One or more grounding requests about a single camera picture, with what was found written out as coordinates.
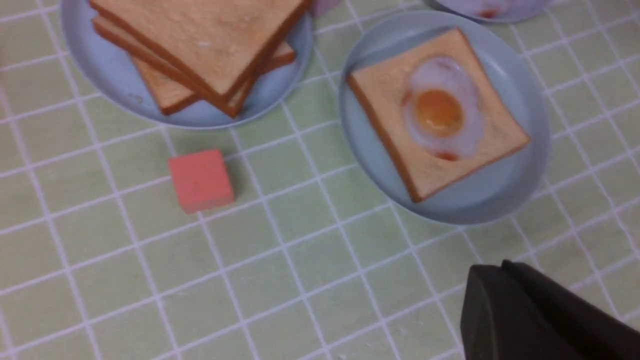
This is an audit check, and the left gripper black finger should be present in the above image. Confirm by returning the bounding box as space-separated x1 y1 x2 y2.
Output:
460 260 640 360

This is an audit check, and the fried egg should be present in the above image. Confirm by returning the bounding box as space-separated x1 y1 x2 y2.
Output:
402 55 485 161

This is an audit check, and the toast slice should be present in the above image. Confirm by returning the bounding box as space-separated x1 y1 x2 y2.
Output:
346 26 531 203
92 15 297 116
90 0 311 106
218 74 259 119

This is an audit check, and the teal empty plate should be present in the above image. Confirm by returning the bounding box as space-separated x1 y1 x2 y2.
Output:
337 10 551 225

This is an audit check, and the grey-blue egg plate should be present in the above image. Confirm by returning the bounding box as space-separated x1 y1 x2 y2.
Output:
425 0 552 24

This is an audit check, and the salmon red cube block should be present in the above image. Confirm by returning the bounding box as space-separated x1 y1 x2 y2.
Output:
167 148 236 214

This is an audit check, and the green checkered tablecloth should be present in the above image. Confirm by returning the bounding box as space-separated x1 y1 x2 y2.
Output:
0 0 639 360

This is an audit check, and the light blue bread plate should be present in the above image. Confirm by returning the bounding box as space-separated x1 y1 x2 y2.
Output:
59 0 314 130

